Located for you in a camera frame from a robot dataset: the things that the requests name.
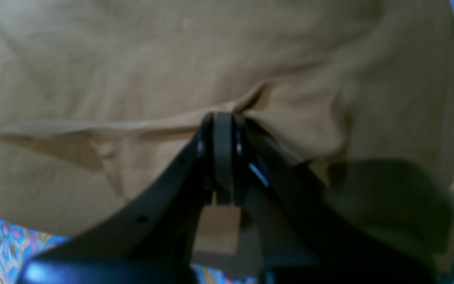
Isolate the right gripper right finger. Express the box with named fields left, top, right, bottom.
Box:
left=224, top=113, right=438, bottom=284

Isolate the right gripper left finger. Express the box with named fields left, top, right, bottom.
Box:
left=17, top=113, right=214, bottom=284

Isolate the brown t-shirt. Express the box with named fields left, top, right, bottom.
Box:
left=0, top=0, right=454, bottom=270

